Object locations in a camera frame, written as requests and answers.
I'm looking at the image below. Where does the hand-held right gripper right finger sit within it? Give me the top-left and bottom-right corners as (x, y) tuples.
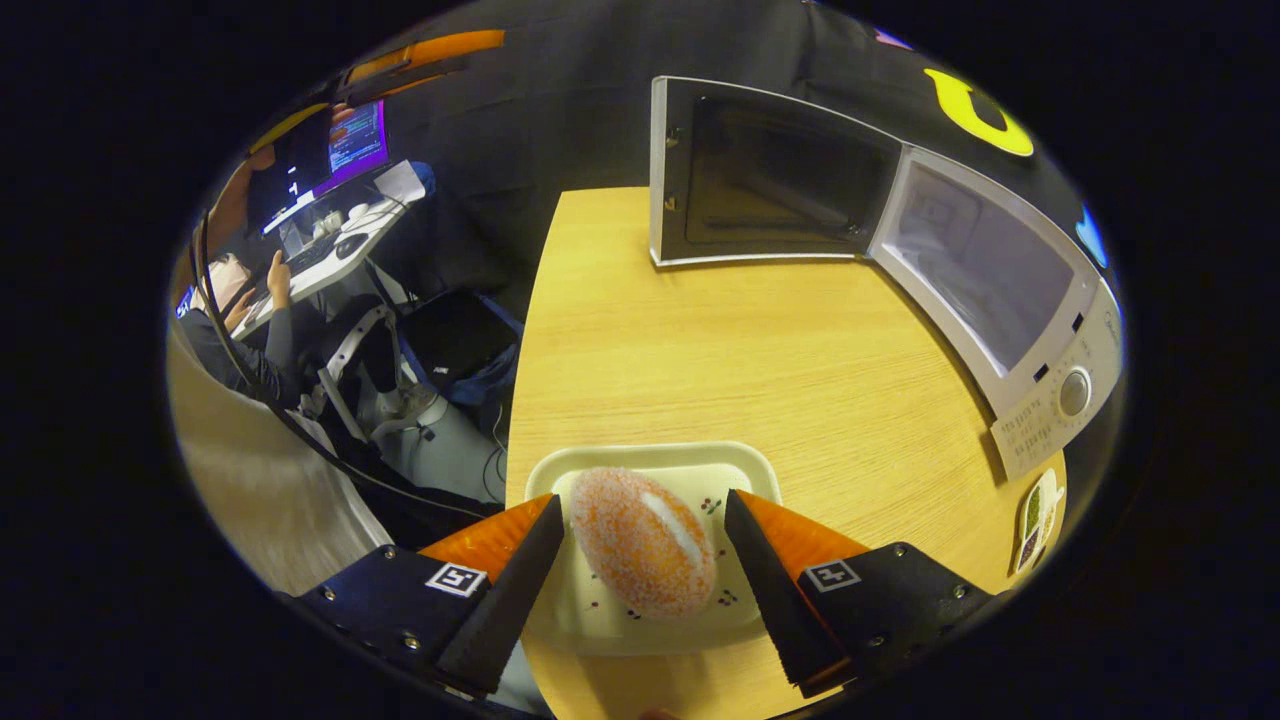
(725, 489), (996, 691)

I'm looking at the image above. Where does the white office desk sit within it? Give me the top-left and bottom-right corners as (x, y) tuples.
(232, 160), (431, 341)

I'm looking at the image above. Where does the white chair frame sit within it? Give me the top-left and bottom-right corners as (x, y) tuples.
(318, 303), (403, 443)

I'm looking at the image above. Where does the black and blue chair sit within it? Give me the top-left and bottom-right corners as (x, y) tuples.
(398, 288), (523, 403)

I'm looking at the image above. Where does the black computer keyboard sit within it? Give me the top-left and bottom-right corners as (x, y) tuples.
(285, 238), (343, 278)

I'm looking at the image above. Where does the white divided bean dish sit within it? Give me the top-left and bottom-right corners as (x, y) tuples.
(1015, 468), (1061, 576)

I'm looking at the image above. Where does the sugared orange bread roll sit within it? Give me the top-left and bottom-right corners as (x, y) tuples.
(570, 467), (719, 621)

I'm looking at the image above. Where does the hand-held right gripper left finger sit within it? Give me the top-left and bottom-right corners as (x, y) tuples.
(300, 493), (566, 698)

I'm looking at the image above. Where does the white microwave oven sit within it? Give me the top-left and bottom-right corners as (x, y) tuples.
(648, 75), (1123, 483)

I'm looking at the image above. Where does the computer monitor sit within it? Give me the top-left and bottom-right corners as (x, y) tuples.
(248, 98), (393, 238)

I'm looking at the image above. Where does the pale green square plate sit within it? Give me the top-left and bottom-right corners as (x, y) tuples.
(525, 441), (783, 658)

